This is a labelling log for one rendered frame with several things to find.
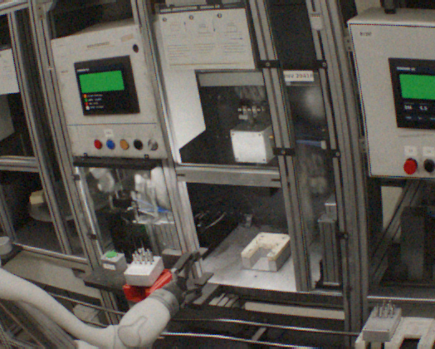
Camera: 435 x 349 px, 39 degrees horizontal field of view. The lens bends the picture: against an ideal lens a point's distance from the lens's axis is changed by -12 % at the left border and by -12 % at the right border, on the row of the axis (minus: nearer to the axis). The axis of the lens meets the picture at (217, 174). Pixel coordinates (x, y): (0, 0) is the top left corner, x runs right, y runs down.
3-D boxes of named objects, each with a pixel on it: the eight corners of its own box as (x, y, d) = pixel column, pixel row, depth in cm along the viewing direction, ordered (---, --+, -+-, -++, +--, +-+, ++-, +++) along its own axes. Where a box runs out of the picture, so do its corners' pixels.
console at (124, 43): (69, 159, 239) (46, 42, 221) (113, 129, 261) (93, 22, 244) (160, 162, 217) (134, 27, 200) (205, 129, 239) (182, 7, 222)
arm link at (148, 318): (146, 288, 180) (134, 312, 188) (115, 317, 168) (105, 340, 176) (178, 312, 178) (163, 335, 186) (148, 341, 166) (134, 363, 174)
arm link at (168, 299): (166, 300, 178) (177, 289, 183) (139, 294, 183) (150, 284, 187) (173, 325, 181) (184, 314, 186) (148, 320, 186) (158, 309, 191)
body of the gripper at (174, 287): (181, 313, 186) (197, 297, 193) (174, 290, 183) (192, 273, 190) (159, 309, 190) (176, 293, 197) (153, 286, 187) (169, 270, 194)
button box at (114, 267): (107, 284, 242) (99, 258, 238) (119, 274, 248) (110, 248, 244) (124, 287, 238) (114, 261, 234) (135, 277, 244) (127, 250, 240)
